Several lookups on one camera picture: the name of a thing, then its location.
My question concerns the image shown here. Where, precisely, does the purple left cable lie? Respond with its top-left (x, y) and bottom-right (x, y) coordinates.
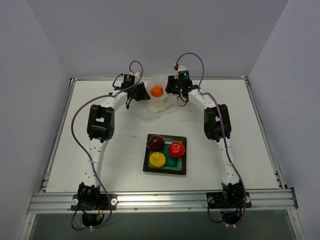
top-left (71, 60), bottom-right (144, 230)

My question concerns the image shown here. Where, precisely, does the dark brown fake fruit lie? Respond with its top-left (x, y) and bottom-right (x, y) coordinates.
top-left (146, 134), bottom-right (165, 152)

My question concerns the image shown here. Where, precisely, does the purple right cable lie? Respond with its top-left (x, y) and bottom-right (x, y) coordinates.
top-left (173, 52), bottom-right (247, 223)

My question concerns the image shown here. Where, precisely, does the aluminium front rail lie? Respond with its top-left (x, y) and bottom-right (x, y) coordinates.
top-left (27, 189), bottom-right (298, 214)

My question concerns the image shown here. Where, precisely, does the red fake fruit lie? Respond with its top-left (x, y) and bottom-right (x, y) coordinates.
top-left (168, 142), bottom-right (186, 159)

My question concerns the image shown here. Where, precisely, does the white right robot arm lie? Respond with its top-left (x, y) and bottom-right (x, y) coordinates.
top-left (166, 68), bottom-right (246, 207)

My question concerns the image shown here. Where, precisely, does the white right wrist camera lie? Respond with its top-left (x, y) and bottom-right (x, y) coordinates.
top-left (174, 63), bottom-right (187, 73)

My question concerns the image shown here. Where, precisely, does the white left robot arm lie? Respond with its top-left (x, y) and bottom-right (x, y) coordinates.
top-left (71, 71), bottom-right (143, 210)

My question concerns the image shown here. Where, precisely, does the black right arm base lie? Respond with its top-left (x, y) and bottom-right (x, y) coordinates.
top-left (206, 182), bottom-right (252, 228)

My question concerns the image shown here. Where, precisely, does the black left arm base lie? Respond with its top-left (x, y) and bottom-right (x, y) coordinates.
top-left (70, 182), bottom-right (118, 231)

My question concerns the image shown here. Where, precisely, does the yellow fake fruit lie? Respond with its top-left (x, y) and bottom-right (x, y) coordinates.
top-left (149, 152), bottom-right (167, 168)

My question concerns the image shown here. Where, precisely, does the orange fake fruit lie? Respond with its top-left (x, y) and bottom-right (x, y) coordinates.
top-left (150, 85), bottom-right (164, 98)

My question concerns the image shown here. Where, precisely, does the purple cable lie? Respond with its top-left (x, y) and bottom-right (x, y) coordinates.
top-left (173, 52), bottom-right (247, 223)
top-left (71, 60), bottom-right (144, 230)

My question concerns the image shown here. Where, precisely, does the teal square ceramic plate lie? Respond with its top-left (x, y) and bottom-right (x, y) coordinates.
top-left (142, 134), bottom-right (187, 176)

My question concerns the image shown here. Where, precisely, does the translucent white plastic bag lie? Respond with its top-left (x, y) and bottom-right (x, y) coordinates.
top-left (132, 73), bottom-right (177, 122)

